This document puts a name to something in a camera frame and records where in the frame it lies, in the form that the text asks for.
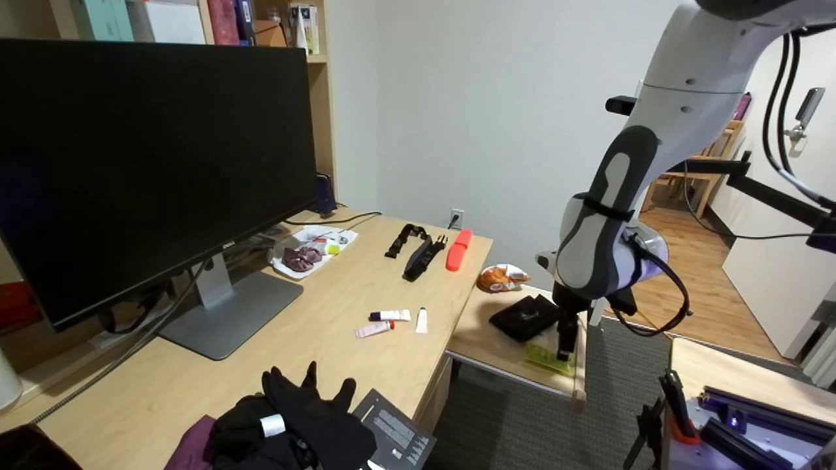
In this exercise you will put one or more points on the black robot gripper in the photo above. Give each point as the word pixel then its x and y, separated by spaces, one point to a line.
pixel 571 305

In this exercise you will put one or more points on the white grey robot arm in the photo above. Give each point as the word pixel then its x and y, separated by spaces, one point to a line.
pixel 693 85

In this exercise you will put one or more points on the black square dish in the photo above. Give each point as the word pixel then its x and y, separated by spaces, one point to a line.
pixel 525 318

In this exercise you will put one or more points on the brown pastry on plate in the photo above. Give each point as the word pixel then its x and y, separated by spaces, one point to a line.
pixel 503 279

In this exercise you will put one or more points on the wooden side table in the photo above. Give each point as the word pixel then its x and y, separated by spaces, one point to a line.
pixel 485 347

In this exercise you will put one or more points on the small white tube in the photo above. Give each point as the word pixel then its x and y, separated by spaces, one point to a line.
pixel 422 323

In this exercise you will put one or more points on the black cap white tube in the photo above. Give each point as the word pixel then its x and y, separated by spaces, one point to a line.
pixel 399 315

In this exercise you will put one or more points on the pink lip balm tube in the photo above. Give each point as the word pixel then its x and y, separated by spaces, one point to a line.
pixel 371 331

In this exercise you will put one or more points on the wooden chair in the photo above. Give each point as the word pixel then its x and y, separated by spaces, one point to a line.
pixel 697 185

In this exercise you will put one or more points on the black calculator device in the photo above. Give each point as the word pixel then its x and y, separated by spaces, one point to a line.
pixel 400 445

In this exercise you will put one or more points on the purple tool tray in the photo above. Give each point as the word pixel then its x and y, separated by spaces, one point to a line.
pixel 749 434

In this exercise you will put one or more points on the dark bottle behind monitor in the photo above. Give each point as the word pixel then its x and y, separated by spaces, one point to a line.
pixel 324 198

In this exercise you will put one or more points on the snack bag with picture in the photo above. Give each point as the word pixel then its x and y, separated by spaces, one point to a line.
pixel 313 250

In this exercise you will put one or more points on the black glove pile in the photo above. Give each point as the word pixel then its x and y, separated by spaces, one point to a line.
pixel 290 426

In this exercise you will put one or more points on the grey monitor stand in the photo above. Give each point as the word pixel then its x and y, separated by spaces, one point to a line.
pixel 228 315

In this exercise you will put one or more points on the purple cloth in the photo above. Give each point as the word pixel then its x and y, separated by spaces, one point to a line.
pixel 188 454

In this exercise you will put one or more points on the large black computer monitor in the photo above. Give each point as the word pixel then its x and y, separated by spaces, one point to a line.
pixel 124 163

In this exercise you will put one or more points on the black strap pouch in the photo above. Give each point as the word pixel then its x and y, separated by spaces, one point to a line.
pixel 422 257

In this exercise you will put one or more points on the black camera tripod arm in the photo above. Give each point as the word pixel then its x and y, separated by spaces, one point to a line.
pixel 806 210

